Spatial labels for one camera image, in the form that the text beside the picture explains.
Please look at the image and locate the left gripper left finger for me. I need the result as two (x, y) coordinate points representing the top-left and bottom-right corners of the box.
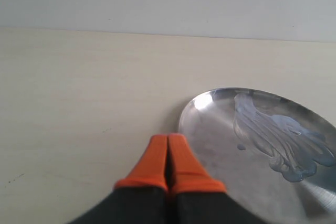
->
(71, 134), (169, 224)

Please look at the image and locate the round stainless steel plate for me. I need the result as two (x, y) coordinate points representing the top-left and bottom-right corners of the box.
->
(178, 88), (335, 223)

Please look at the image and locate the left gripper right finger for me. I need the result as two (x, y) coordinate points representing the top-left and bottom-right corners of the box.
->
(168, 133), (264, 223)

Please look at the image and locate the blue soap smear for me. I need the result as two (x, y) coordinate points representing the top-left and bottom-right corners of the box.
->
(233, 93), (335, 183)

